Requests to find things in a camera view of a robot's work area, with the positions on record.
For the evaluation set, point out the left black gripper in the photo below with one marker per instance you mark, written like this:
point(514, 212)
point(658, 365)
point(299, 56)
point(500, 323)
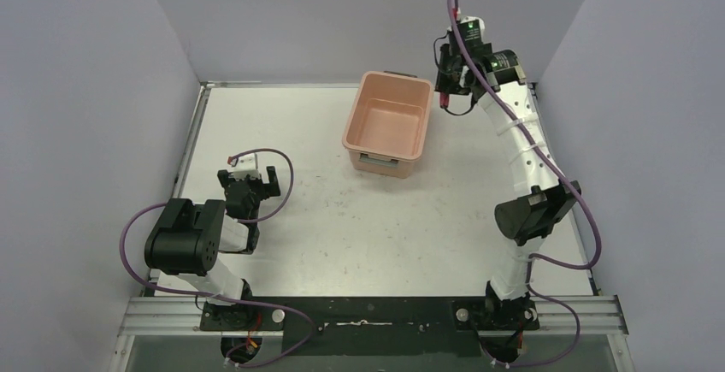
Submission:
point(249, 189)

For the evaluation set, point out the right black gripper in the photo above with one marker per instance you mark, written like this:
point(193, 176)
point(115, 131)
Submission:
point(442, 84)

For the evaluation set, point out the red handled screwdriver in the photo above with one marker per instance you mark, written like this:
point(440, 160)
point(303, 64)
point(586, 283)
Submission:
point(444, 101)

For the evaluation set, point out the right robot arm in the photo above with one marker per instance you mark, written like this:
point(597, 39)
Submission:
point(495, 82)

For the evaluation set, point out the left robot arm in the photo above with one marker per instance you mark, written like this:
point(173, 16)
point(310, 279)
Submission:
point(188, 238)

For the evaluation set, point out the pink plastic bin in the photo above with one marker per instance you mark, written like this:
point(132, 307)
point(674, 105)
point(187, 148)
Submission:
point(386, 129)

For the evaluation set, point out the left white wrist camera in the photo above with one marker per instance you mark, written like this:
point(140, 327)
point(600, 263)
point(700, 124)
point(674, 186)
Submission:
point(244, 165)

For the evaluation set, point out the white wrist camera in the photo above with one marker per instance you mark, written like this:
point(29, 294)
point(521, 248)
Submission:
point(244, 165)
point(471, 28)

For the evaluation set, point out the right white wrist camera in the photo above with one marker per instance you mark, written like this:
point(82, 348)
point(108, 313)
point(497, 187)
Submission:
point(471, 28)

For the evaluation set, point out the aluminium frame rail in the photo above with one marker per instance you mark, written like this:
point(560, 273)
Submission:
point(178, 316)

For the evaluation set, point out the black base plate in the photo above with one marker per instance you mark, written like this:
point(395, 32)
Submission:
point(498, 326)

